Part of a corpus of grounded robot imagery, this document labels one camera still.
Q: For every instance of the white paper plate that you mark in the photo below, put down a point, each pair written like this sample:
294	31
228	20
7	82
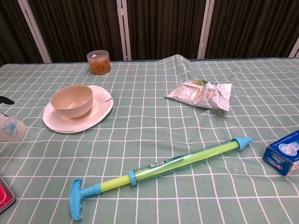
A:
98	109

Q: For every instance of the crumpled white snack packet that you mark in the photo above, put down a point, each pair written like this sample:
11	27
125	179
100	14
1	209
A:
198	94

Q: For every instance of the white cup blue flower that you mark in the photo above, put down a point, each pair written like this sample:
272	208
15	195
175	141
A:
12	127

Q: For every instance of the blue white toothpaste box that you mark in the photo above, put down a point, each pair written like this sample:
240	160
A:
280	158

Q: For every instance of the white partition post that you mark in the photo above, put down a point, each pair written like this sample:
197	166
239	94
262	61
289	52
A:
35	30
205	29
123	29
294	50

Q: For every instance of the black curtain panel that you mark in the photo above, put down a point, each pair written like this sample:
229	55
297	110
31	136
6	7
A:
14	35
81	25
163	28
254	28

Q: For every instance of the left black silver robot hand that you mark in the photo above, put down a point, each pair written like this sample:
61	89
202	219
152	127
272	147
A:
5	100

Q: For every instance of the beige bowl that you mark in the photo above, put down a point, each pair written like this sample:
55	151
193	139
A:
74	107

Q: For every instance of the clear jar orange contents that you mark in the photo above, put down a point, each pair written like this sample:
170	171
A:
99	63

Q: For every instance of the green blue water pump toy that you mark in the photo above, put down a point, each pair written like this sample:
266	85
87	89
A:
163	166

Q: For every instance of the red ink pad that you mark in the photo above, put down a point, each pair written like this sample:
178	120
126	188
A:
4	198

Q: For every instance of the green white grid tablecloth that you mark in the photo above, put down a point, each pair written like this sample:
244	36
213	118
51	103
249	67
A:
149	144

